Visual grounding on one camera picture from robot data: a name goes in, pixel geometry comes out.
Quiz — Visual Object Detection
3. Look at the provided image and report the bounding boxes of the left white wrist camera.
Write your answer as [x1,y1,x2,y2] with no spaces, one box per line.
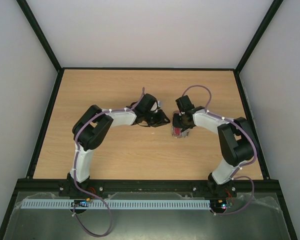
[150,100,162,113]

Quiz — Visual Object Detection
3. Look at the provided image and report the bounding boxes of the right green circuit board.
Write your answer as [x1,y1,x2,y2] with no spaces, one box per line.
[210,198,234,213]

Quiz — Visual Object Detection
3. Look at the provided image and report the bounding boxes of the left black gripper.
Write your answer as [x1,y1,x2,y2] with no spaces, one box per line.
[144,109,171,128]

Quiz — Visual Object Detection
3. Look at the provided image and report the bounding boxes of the pink translucent sunglasses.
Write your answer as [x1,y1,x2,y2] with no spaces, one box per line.
[172,127,183,138]

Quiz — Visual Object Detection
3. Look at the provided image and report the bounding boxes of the black frame post right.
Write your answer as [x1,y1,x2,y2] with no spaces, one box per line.
[234,0,285,75]

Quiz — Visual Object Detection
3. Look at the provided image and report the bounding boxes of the purple cable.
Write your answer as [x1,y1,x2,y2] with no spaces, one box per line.
[181,85,256,217]
[72,86,147,238]

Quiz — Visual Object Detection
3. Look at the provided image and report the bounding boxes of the flag pattern glasses case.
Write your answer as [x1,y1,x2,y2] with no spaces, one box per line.
[171,110,191,139]

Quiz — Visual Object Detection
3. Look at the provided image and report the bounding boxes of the left black circuit board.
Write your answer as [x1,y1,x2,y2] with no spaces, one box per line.
[70,198,93,208]

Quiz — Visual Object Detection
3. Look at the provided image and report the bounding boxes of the black frame post left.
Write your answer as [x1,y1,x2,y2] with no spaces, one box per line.
[16,0,62,73]

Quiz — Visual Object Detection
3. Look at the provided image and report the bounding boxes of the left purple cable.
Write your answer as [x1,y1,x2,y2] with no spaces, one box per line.
[72,86,147,238]

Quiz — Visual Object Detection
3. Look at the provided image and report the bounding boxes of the black frame post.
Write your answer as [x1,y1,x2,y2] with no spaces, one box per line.
[16,0,62,73]
[234,0,285,75]

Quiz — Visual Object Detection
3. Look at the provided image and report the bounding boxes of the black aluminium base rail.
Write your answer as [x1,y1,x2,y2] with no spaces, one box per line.
[13,178,282,200]

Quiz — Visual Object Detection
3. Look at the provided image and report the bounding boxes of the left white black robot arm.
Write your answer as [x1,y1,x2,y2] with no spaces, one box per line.
[67,93,171,190]

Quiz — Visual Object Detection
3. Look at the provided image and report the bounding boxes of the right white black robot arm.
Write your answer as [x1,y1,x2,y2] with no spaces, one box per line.
[172,95,258,196]

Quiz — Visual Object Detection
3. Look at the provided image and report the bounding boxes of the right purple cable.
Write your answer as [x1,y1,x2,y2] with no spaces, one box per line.
[181,85,256,217]

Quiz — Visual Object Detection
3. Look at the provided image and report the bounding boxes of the light blue slotted cable duct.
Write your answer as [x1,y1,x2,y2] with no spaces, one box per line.
[20,199,211,210]

